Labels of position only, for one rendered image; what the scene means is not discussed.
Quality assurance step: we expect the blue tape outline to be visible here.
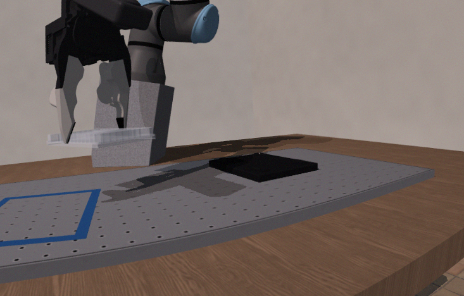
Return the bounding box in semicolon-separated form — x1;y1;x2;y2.
0;189;101;247

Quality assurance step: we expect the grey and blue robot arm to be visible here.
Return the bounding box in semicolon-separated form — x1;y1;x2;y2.
73;0;219;85

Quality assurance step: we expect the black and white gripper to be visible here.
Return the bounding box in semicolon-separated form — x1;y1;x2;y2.
46;0;131;144

